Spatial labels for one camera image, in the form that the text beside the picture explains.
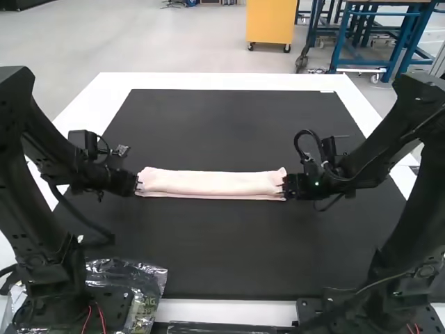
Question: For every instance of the pale towel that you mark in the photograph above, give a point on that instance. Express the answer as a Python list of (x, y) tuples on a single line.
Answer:
[(208, 184)]

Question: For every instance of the black mat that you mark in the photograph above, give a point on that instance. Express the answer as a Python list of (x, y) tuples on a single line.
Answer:
[(226, 243)]

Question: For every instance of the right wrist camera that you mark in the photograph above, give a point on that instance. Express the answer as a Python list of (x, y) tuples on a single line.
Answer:
[(329, 148)]

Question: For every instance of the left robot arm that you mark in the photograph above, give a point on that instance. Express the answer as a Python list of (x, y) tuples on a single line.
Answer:
[(21, 139)]

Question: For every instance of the blue metal rack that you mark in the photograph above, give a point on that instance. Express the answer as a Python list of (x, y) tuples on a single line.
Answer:
[(342, 35), (314, 21)]

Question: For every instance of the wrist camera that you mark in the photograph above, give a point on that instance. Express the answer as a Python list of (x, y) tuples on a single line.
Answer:
[(81, 139), (329, 148)]

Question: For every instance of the silver foil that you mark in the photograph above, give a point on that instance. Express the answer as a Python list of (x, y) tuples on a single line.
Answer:
[(149, 275)]

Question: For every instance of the yellow cabinet on casters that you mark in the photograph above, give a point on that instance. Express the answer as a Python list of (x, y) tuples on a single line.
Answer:
[(271, 21)]

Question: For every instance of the small grey module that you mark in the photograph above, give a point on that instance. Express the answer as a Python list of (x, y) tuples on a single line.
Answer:
[(122, 149)]

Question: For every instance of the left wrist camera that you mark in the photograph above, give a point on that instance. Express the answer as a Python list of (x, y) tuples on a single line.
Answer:
[(81, 139)]

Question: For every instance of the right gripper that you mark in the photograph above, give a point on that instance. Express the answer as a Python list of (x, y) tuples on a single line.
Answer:
[(304, 186)]

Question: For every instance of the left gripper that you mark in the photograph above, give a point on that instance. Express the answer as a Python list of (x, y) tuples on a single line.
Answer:
[(120, 181)]

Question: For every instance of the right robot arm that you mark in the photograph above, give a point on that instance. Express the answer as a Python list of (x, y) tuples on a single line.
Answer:
[(410, 226)]

